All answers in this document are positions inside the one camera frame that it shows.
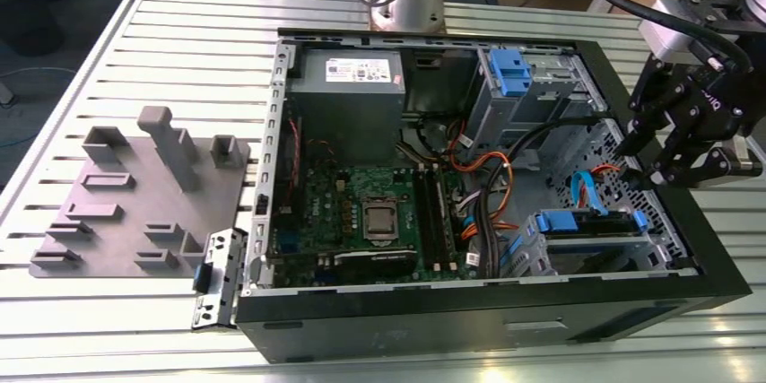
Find grey parts rack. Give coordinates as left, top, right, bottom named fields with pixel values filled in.
left=27, top=106, right=253, bottom=282

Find thin red wire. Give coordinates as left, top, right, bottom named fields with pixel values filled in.
left=286, top=116, right=302, bottom=214

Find green motherboard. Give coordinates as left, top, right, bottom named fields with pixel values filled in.
left=268, top=162, right=475, bottom=288

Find CPU socket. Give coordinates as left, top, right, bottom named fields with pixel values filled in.
left=356, top=194, right=406, bottom=248

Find metal optical drive cage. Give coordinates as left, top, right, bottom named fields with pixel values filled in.
left=464, top=48, right=610, bottom=170

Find hard disk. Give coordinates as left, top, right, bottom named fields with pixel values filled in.
left=535, top=207, right=648, bottom=239

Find black graphics card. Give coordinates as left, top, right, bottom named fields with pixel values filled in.
left=331, top=248, right=420, bottom=279

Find metal disk bay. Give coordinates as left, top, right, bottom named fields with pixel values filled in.
left=526, top=206, right=659, bottom=276

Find orange wire bundle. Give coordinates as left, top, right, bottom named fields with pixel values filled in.
left=451, top=152, right=522, bottom=239

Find black RAM slot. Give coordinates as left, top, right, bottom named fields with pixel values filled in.
left=414, top=163, right=442, bottom=271
left=431, top=162, right=460, bottom=270

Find black cable bundle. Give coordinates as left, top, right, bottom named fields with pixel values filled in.
left=478, top=116, right=599, bottom=279

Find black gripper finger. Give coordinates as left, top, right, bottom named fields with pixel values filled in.
left=615, top=54, right=690, bottom=158
left=642, top=125, right=761, bottom=190

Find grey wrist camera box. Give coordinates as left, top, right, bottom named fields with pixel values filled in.
left=638, top=0, right=719, bottom=61

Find grey power supply unit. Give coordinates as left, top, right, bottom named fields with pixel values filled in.
left=296, top=48, right=406, bottom=167

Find blue data wire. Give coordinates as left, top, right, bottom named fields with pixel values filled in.
left=570, top=170, right=606, bottom=216

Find metal expansion slot bracket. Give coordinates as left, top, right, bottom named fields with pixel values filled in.
left=191, top=228, right=249, bottom=330

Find blue plastic drive latch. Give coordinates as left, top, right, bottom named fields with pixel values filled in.
left=486, top=48, right=534, bottom=99

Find silver CPU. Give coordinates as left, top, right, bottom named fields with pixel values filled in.
left=366, top=207, right=399, bottom=234

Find black PC case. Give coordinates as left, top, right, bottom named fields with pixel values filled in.
left=232, top=27, right=754, bottom=365

